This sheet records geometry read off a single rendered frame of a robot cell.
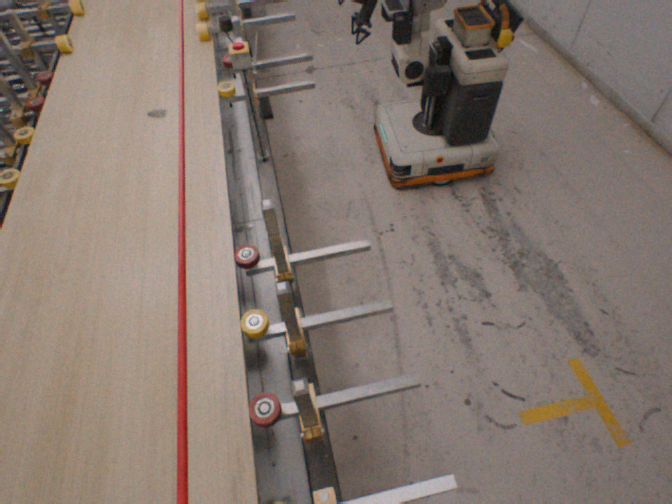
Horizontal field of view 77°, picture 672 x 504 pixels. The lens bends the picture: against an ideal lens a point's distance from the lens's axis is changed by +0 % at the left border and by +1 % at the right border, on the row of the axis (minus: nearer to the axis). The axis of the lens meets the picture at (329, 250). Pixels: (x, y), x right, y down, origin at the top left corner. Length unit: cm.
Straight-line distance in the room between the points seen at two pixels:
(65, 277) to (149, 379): 50
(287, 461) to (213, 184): 98
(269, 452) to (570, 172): 258
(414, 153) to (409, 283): 80
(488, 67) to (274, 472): 207
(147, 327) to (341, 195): 175
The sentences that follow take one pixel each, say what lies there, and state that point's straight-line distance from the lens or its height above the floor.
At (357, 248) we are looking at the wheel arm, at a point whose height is 83.
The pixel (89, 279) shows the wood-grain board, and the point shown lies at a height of 90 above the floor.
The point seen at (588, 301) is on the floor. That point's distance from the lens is 259.
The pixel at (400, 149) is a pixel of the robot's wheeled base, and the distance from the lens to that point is 268.
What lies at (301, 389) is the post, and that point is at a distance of 93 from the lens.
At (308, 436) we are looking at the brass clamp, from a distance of 116.
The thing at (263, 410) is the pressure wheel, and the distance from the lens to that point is 114.
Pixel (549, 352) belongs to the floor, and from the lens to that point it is 236.
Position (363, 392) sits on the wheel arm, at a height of 86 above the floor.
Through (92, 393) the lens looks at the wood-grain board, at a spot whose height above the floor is 90.
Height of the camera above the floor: 198
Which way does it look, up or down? 53 degrees down
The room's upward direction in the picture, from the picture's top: 5 degrees counter-clockwise
